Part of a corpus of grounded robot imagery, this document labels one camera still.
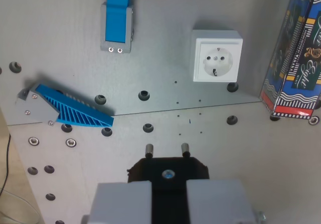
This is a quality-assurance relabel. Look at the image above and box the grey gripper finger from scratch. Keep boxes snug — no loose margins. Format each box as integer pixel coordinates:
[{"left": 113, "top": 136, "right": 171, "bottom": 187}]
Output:
[
  {"left": 187, "top": 178, "right": 258, "bottom": 224},
  {"left": 81, "top": 181, "right": 152, "bottom": 224}
]

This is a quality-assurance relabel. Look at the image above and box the black two-pin power plug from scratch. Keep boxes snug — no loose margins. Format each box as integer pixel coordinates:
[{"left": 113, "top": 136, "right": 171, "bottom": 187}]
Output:
[{"left": 127, "top": 143, "right": 210, "bottom": 224}]

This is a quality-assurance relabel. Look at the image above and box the blue ribbed plastic wedge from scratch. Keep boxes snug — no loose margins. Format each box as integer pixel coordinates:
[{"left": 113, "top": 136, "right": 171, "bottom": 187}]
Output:
[{"left": 37, "top": 83, "right": 114, "bottom": 129}]

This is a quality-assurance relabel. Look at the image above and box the After Eight mint box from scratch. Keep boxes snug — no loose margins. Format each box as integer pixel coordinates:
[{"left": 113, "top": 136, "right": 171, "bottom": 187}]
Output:
[{"left": 259, "top": 0, "right": 321, "bottom": 121}]

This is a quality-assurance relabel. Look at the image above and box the grey block holder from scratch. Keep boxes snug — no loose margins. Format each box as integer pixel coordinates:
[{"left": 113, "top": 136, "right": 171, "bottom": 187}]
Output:
[{"left": 100, "top": 3, "right": 134, "bottom": 54}]

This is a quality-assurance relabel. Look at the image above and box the blue flat plastic strip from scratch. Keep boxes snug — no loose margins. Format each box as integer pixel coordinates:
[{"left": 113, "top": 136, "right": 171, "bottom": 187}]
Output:
[{"left": 105, "top": 0, "right": 131, "bottom": 44}]

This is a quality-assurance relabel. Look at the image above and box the thin black cable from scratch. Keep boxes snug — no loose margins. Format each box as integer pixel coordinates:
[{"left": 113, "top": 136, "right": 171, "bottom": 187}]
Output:
[{"left": 0, "top": 133, "right": 11, "bottom": 195}]

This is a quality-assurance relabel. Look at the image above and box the grey angled bracket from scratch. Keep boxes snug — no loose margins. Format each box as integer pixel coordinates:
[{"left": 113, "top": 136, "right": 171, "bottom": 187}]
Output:
[{"left": 16, "top": 84, "right": 60, "bottom": 126}]

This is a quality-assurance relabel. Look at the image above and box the white wall socket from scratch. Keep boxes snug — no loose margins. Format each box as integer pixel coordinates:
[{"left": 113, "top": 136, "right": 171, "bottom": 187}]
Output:
[{"left": 192, "top": 29, "right": 244, "bottom": 83}]

